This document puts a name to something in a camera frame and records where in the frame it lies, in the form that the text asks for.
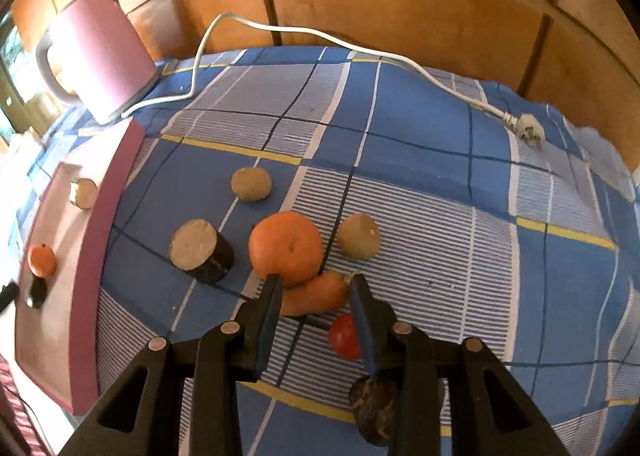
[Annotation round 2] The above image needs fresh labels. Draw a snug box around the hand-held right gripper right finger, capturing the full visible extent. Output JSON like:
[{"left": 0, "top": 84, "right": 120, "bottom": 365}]
[{"left": 349, "top": 273, "right": 571, "bottom": 456}]

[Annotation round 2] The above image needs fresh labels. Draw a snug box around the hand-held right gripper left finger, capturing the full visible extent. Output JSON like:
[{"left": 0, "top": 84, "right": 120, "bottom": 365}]
[{"left": 57, "top": 273, "right": 286, "bottom": 456}]

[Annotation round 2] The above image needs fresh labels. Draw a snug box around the red tomato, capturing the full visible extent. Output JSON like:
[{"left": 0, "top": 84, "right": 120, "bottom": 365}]
[{"left": 328, "top": 313, "right": 362, "bottom": 361}]

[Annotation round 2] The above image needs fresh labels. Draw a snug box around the orange carrot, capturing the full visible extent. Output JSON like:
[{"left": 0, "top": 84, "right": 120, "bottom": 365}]
[{"left": 280, "top": 271, "right": 348, "bottom": 316}]

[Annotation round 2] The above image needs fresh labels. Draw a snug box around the dark lumpy fruit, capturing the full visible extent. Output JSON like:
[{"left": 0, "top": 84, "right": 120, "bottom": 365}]
[{"left": 348, "top": 376, "right": 398, "bottom": 447}]

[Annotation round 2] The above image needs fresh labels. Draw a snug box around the large orange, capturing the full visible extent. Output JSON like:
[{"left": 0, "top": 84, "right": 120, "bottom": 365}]
[{"left": 248, "top": 211, "right": 325, "bottom": 287}]

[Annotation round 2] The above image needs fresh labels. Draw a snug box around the brown kiwi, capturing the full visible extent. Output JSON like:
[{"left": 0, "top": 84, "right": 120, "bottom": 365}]
[{"left": 336, "top": 213, "right": 381, "bottom": 259}]

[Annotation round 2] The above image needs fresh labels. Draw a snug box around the large dark sugarcane piece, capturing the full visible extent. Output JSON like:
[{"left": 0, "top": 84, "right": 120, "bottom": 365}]
[{"left": 169, "top": 219, "right": 235, "bottom": 284}]

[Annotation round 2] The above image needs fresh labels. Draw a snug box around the small potato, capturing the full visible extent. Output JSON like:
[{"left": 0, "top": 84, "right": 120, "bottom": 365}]
[{"left": 231, "top": 167, "right": 273, "bottom": 202}]

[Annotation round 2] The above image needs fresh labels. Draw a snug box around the pink tray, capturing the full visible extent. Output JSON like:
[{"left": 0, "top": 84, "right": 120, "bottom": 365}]
[{"left": 14, "top": 119, "right": 147, "bottom": 414}]

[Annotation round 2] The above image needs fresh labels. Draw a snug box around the blue plaid cloth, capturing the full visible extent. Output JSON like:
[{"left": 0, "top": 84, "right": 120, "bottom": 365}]
[{"left": 10, "top": 46, "right": 640, "bottom": 456}]

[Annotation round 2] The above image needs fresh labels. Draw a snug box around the small dark sugarcane piece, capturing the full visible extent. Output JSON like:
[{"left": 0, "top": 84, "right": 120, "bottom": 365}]
[{"left": 25, "top": 277, "right": 48, "bottom": 309}]

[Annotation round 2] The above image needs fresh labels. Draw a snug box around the small orange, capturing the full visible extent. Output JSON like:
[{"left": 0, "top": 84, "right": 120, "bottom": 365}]
[{"left": 28, "top": 243, "right": 57, "bottom": 278}]

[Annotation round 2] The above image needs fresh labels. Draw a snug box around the striped cloth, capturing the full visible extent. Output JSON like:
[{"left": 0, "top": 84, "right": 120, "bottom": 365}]
[{"left": 0, "top": 351, "right": 56, "bottom": 456}]

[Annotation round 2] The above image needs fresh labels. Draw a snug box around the pink mug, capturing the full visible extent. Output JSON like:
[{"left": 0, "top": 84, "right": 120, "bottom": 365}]
[{"left": 35, "top": 0, "right": 161, "bottom": 126}]

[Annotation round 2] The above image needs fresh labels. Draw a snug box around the wooden wardrobe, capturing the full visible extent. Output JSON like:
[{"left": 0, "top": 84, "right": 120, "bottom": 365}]
[{"left": 10, "top": 0, "right": 640, "bottom": 187}]

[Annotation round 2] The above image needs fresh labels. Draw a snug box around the white power cord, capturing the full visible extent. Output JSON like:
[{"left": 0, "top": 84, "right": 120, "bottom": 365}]
[{"left": 117, "top": 12, "right": 546, "bottom": 151}]

